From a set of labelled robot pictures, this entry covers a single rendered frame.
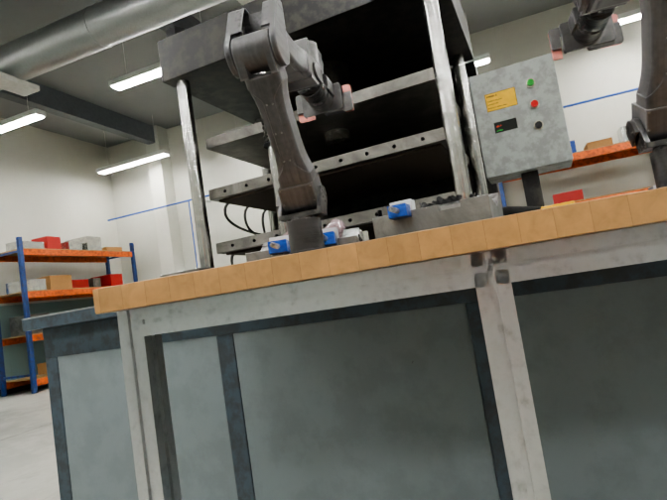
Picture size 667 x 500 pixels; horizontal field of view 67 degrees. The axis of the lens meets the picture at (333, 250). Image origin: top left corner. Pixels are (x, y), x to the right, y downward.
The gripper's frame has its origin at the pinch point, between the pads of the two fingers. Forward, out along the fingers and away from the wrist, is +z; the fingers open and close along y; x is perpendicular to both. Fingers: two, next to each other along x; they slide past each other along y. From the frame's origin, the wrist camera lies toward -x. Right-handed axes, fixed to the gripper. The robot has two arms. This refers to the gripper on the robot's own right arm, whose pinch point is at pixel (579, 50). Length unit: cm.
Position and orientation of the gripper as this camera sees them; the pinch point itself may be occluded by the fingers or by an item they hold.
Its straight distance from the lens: 137.5
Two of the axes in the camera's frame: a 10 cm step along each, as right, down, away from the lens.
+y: -9.5, 1.7, 2.5
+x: 1.5, 9.8, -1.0
